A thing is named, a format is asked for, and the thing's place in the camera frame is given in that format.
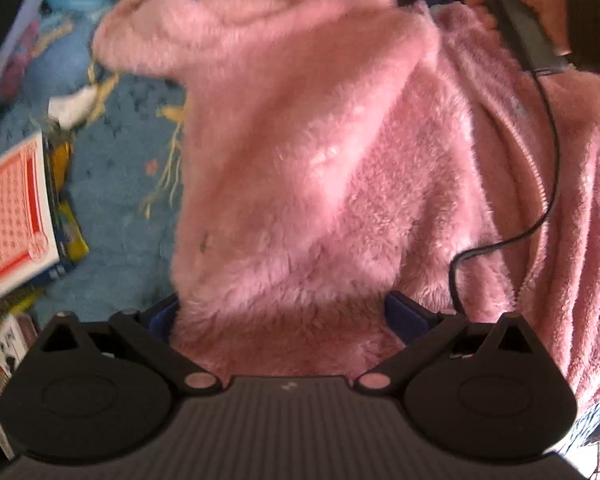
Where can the printed paper box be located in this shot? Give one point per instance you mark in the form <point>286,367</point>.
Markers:
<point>2,375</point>

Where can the pink fluffy jacket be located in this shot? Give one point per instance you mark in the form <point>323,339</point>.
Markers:
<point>305,160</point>

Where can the yellow package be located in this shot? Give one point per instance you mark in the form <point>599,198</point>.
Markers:
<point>70,230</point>

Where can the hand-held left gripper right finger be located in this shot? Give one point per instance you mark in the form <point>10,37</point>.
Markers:
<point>405,320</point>

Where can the white crumpled tissue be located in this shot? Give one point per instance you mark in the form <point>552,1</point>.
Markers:
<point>75,105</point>

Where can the light blue folded garment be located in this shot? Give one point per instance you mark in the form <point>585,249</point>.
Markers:
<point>30,45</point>

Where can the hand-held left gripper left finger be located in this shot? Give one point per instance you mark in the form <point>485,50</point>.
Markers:
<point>161,322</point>

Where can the red patterned card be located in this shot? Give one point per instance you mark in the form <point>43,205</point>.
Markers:
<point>10,220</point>

